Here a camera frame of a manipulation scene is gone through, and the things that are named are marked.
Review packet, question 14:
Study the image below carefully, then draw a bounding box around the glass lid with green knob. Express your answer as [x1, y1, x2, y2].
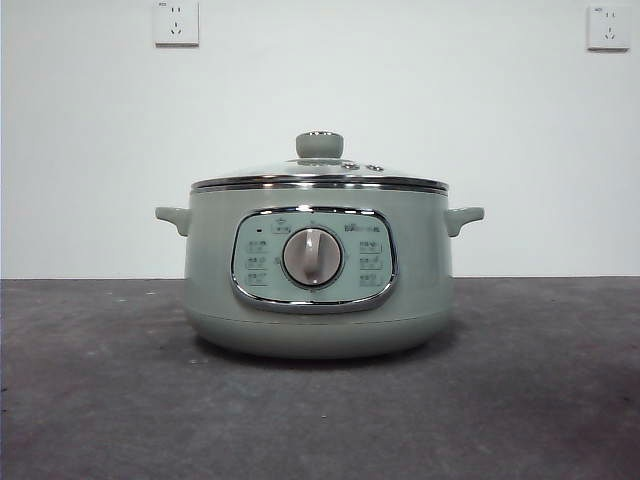
[191, 130, 448, 194]

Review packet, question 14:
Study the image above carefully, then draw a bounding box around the pale green electric pot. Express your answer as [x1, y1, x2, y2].
[153, 183, 485, 359]

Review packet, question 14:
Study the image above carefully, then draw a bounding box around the white wall socket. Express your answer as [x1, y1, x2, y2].
[153, 0, 200, 49]
[586, 4, 631, 52]

